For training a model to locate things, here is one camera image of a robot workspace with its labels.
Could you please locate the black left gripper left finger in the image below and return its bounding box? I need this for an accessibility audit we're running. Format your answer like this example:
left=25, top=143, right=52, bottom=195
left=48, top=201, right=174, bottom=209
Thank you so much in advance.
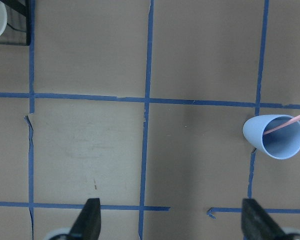
left=67, top=198, right=102, bottom=240

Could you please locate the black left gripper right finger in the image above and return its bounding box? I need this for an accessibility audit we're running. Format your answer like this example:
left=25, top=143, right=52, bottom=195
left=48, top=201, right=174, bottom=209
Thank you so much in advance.
left=241, top=198, right=287, bottom=240

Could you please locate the light blue plastic cup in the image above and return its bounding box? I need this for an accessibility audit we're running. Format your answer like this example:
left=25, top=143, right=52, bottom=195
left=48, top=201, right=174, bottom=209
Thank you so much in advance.
left=242, top=114, right=300, bottom=160

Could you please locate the pink chopstick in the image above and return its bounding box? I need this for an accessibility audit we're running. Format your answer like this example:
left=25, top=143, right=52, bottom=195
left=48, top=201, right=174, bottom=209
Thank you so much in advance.
left=263, top=114, right=300, bottom=136

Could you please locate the black wire mug rack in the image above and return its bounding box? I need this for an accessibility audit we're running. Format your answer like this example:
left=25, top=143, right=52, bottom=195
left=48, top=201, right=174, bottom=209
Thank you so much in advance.
left=0, top=0, right=32, bottom=46

